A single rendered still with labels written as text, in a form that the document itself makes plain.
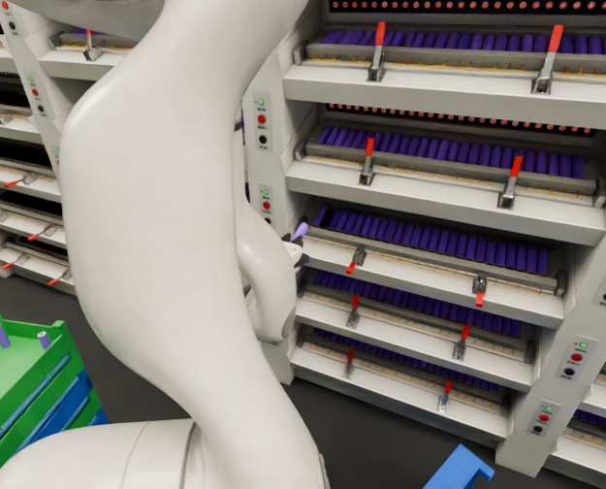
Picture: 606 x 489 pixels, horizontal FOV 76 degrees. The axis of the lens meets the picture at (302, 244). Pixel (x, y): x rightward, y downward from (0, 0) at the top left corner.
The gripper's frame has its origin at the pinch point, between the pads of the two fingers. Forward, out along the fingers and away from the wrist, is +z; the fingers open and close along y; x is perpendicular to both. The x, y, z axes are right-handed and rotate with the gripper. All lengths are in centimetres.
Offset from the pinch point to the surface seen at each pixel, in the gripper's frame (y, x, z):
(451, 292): -32.2, 9.2, 13.9
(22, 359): 57, 34, -23
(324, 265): -2.7, 10.6, 15.0
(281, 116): 7.4, -23.5, 8.6
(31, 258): 129, 45, 26
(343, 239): -6.1, 3.9, 17.7
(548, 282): -50, 4, 18
